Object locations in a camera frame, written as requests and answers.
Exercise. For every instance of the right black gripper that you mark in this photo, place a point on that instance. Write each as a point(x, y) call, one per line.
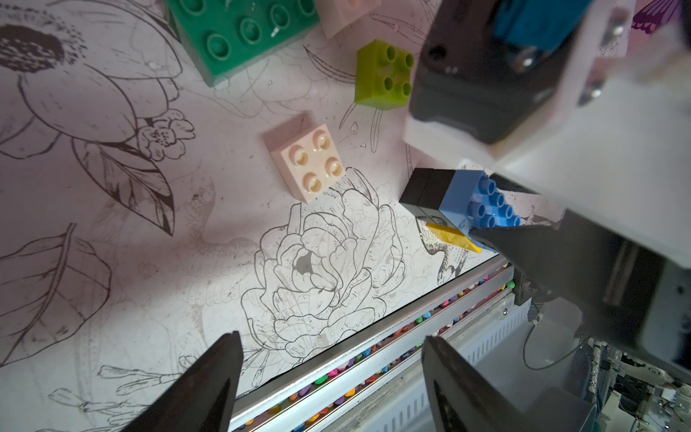
point(585, 102)

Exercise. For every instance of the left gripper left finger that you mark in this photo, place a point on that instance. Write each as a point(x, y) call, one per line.
point(203, 398)

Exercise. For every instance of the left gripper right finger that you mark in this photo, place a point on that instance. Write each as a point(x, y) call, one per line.
point(460, 398)

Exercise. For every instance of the blue lego brick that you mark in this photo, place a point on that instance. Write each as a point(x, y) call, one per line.
point(473, 201)

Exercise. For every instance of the yellow lego brick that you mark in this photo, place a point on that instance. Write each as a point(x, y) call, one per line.
point(453, 237)

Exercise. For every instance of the black lego brick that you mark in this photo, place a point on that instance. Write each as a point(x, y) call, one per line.
point(425, 190)

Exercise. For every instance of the lime lego brick centre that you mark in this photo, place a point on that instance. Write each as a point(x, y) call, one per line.
point(383, 76)

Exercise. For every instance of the white lego brick lower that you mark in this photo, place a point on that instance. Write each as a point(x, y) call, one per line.
point(309, 164)

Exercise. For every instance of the white lego brick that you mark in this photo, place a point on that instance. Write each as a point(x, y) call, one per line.
point(336, 15)
point(309, 164)

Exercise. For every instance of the white lego brick upper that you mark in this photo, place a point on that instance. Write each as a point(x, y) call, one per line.
point(336, 15)

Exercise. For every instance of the dark green lego brick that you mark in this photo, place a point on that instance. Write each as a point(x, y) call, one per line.
point(221, 37)

